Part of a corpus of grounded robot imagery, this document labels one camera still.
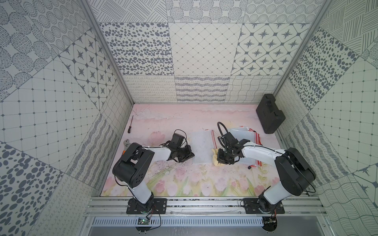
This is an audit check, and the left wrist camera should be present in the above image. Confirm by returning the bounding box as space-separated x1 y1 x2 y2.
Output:
169 133 186 149

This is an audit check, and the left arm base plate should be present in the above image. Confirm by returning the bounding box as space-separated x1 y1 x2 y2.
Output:
127 194 167 214

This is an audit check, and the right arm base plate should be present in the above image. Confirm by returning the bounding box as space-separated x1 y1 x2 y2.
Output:
240 191 285 215

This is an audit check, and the aluminium mounting rail frame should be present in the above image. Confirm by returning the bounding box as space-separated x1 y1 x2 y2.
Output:
84 195 328 230

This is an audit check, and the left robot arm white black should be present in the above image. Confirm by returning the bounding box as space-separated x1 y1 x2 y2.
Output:
112 143 195 211

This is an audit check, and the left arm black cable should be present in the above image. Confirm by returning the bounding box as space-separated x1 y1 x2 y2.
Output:
173 129 189 147

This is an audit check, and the black red screwdriver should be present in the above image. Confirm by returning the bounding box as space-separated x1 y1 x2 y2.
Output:
128 115 134 134

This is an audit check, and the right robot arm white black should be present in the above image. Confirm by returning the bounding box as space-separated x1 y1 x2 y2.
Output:
217 132 317 213

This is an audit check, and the black plastic case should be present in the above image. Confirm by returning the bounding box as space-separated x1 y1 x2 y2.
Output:
256 94 285 134

